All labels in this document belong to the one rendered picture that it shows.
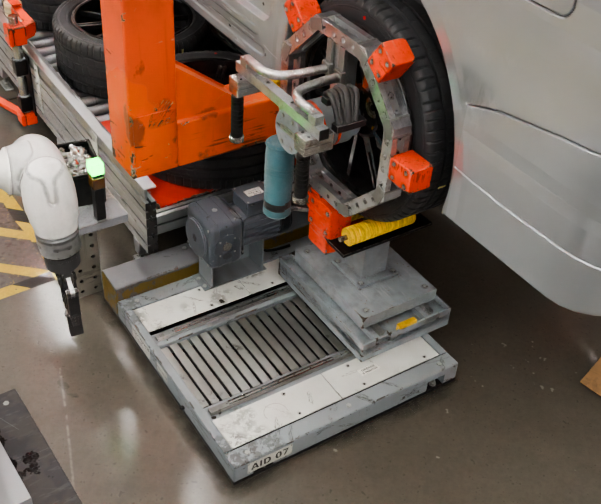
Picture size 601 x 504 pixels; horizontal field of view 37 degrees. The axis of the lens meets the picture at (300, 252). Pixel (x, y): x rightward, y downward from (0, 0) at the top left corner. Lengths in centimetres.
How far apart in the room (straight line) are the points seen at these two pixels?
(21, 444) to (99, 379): 60
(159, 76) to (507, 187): 111
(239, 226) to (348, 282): 40
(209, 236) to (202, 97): 44
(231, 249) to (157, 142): 42
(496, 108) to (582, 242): 37
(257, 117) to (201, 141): 21
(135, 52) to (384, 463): 140
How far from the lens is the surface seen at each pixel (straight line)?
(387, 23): 241
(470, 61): 220
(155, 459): 273
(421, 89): 235
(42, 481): 234
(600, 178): 200
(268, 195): 273
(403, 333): 293
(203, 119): 289
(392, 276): 301
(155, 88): 275
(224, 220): 289
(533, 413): 300
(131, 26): 264
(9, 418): 249
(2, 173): 199
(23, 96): 406
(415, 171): 232
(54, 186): 184
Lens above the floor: 214
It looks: 39 degrees down
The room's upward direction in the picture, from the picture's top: 4 degrees clockwise
